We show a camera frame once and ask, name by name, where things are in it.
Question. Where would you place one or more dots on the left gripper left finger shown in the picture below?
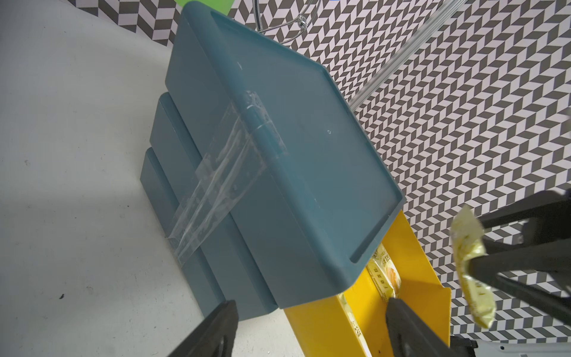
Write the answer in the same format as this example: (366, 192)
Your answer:
(215, 336)

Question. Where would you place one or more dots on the clear adhesive tape strip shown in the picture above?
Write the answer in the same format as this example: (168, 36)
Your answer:
(245, 144)

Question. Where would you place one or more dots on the yellow top drawer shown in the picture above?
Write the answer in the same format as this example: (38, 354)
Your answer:
(323, 329)

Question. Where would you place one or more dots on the teal plastic drawer cabinet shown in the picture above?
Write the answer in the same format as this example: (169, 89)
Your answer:
(308, 226)

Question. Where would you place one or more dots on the green plastic goblet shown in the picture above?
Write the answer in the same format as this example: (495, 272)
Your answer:
(220, 6)

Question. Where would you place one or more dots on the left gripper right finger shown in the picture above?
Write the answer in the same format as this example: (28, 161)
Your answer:
(410, 335)

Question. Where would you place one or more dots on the cookie packet in drawer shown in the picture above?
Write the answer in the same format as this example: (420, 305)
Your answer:
(384, 274)
(354, 324)

